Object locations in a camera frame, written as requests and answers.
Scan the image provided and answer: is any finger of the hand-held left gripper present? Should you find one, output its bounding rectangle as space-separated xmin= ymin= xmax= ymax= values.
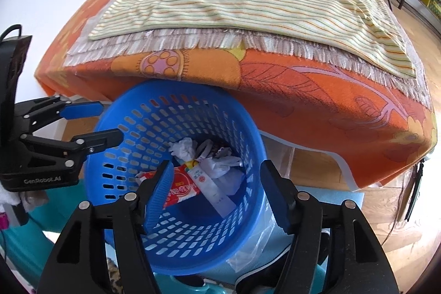
xmin=15 ymin=96 xmax=104 ymax=134
xmin=21 ymin=129 xmax=124 ymax=174

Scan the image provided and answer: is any teal plastic object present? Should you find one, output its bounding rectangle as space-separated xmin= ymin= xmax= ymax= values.
xmin=0 ymin=187 xmax=235 ymax=294

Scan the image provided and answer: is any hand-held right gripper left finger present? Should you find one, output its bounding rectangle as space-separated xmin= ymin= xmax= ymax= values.
xmin=36 ymin=160 xmax=175 ymax=294

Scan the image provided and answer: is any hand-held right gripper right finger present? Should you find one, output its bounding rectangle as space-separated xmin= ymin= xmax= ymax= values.
xmin=260 ymin=159 xmax=400 ymax=294

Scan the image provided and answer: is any red carton box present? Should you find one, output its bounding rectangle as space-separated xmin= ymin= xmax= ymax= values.
xmin=136 ymin=166 xmax=200 ymax=208

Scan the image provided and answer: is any white tissue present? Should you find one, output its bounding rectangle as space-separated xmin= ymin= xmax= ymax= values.
xmin=169 ymin=138 xmax=197 ymax=160

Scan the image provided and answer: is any light blue mat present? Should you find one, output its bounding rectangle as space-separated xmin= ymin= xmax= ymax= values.
xmin=303 ymin=185 xmax=364 ymax=212

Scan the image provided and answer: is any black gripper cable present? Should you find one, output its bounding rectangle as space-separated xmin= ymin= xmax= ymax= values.
xmin=0 ymin=24 xmax=22 ymax=41

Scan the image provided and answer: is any plaid fringed cloth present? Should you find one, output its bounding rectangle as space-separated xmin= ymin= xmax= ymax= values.
xmin=65 ymin=22 xmax=431 ymax=109

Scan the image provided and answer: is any clear plastic bag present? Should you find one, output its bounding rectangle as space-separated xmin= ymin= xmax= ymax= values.
xmin=225 ymin=198 xmax=297 ymax=284

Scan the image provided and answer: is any blue plastic basket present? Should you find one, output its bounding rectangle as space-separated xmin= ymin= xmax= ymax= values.
xmin=84 ymin=80 xmax=267 ymax=276

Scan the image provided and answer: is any white ring-shaped wrapper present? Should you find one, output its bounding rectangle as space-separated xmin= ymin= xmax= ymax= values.
xmin=196 ymin=139 xmax=216 ymax=158

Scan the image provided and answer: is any long white packet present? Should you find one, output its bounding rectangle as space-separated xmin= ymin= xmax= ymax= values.
xmin=186 ymin=160 xmax=236 ymax=216

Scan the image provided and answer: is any white plastic bag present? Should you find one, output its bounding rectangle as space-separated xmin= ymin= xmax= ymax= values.
xmin=200 ymin=156 xmax=243 ymax=195

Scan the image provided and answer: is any orange floral blanket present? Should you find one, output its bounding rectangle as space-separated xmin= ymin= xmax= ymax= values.
xmin=34 ymin=0 xmax=438 ymax=193

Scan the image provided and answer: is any leopard print cloth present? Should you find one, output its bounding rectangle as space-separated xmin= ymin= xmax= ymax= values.
xmin=106 ymin=258 xmax=123 ymax=294

